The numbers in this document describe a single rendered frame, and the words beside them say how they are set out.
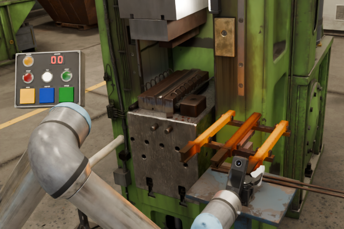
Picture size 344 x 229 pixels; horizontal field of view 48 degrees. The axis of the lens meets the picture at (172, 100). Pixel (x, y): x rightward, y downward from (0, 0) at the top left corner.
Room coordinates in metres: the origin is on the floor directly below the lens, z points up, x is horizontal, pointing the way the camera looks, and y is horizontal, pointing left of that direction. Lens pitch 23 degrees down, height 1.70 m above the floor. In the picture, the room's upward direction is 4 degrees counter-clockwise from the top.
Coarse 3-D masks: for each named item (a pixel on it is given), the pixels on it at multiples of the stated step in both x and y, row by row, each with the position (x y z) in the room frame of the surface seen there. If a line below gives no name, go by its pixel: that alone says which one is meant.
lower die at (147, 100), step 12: (180, 72) 2.07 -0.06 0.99; (204, 72) 2.03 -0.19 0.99; (156, 84) 1.93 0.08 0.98; (168, 84) 1.89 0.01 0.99; (180, 84) 1.85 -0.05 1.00; (192, 84) 1.87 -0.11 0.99; (144, 96) 1.77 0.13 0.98; (168, 96) 1.72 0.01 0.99; (180, 96) 1.75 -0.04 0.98; (144, 108) 1.76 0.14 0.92; (156, 108) 1.73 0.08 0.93; (168, 108) 1.69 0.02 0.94
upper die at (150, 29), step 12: (204, 12) 2.02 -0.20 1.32; (132, 24) 1.77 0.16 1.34; (144, 24) 1.74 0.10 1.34; (156, 24) 1.71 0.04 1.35; (168, 24) 1.69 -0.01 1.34; (180, 24) 1.78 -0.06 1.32; (192, 24) 1.89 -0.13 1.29; (132, 36) 1.77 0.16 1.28; (144, 36) 1.74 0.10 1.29; (156, 36) 1.71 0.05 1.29; (168, 36) 1.68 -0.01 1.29
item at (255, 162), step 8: (280, 128) 1.35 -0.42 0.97; (272, 136) 1.29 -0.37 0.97; (280, 136) 1.32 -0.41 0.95; (264, 144) 1.24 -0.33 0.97; (272, 144) 1.25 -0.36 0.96; (256, 152) 1.19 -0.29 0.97; (264, 152) 1.18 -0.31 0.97; (256, 160) 1.13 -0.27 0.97; (248, 168) 1.09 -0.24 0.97; (256, 168) 1.12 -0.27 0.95
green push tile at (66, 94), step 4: (60, 88) 1.82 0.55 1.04; (64, 88) 1.81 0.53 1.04; (68, 88) 1.81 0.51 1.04; (72, 88) 1.81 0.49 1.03; (60, 92) 1.81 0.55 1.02; (64, 92) 1.80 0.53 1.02; (68, 92) 1.80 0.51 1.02; (72, 92) 1.80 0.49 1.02; (60, 96) 1.80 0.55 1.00; (64, 96) 1.79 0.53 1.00; (68, 96) 1.79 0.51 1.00; (72, 96) 1.79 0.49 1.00; (60, 100) 1.79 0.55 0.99; (64, 100) 1.78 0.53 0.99; (68, 100) 1.78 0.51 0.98; (72, 100) 1.78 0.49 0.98
